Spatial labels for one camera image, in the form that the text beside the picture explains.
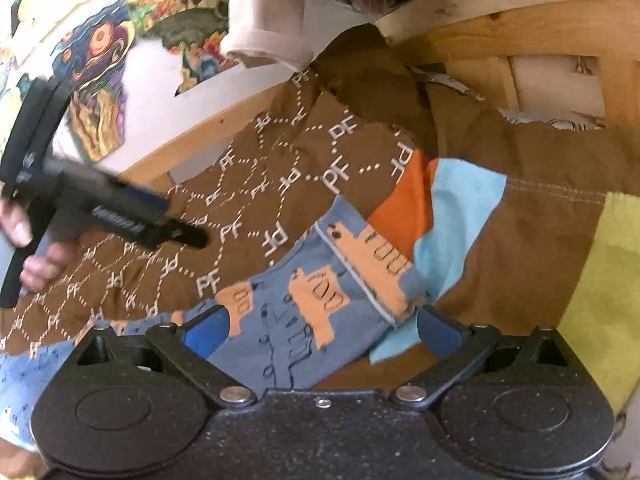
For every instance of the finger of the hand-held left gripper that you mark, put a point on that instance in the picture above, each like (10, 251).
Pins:
(180, 234)
(142, 199)

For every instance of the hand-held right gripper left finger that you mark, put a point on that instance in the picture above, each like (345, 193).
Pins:
(207, 332)

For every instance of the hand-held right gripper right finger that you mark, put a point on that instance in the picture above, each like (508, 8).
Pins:
(440, 332)

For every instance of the blue pants with orange print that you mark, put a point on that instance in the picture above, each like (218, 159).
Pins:
(280, 310)

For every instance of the person's left hand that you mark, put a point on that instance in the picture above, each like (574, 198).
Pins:
(47, 265)

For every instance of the colourful patchwork quilt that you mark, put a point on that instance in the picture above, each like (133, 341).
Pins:
(465, 220)

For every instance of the brown patterned blanket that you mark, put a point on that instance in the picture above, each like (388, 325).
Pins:
(280, 160)

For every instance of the colourful patterned sheet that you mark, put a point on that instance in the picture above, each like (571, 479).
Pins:
(190, 35)

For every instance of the cream hanging garment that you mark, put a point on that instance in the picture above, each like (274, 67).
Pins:
(270, 20)

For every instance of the swirly seaweed wall poster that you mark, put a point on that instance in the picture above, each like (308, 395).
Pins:
(100, 85)

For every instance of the yellow and black wall poster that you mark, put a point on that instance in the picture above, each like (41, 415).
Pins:
(37, 15)

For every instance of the wooden bed frame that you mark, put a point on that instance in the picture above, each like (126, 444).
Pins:
(525, 45)

